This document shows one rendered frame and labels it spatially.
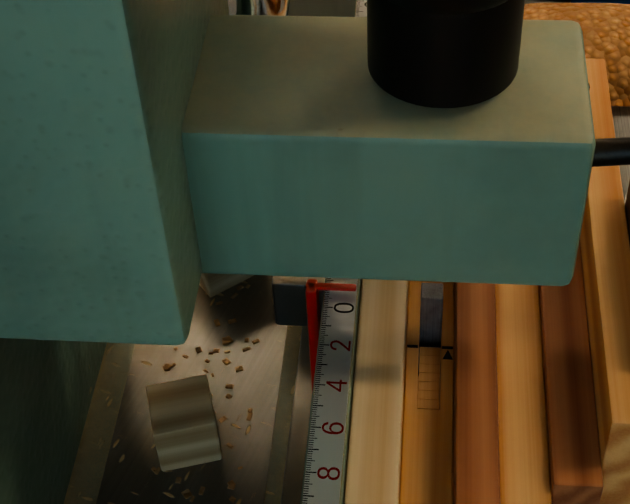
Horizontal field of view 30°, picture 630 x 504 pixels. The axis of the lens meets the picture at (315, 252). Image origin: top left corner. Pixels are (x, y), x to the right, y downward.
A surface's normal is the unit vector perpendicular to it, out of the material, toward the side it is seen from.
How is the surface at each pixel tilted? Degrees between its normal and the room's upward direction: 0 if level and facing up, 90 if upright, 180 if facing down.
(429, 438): 0
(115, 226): 90
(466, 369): 0
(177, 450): 90
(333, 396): 0
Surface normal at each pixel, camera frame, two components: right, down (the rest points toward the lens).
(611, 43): -0.05, -0.47
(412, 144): -0.10, 0.40
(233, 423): -0.04, -0.69
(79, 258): -0.09, 0.72
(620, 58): -0.04, -0.16
